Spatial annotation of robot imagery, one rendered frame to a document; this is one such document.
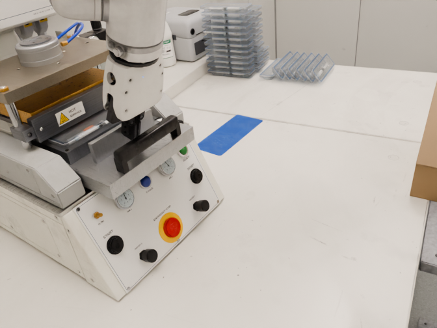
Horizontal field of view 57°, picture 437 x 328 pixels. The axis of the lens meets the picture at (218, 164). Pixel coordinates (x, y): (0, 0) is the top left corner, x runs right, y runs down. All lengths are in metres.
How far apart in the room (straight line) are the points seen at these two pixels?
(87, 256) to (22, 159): 0.20
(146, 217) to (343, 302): 0.39
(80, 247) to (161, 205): 0.18
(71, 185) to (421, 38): 2.61
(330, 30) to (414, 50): 0.57
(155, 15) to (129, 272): 0.45
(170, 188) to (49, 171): 0.25
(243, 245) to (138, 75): 0.40
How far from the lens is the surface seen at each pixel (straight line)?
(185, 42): 1.66
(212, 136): 1.20
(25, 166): 0.75
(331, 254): 0.82
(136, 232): 0.79
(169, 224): 0.82
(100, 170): 0.72
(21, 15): 1.00
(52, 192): 0.72
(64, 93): 0.83
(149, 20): 0.59
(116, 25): 0.60
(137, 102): 0.67
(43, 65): 0.84
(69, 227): 0.73
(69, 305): 0.82
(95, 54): 0.84
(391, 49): 3.06
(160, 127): 0.73
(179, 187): 0.86
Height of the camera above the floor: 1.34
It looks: 33 degrees down
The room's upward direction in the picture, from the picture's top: 7 degrees counter-clockwise
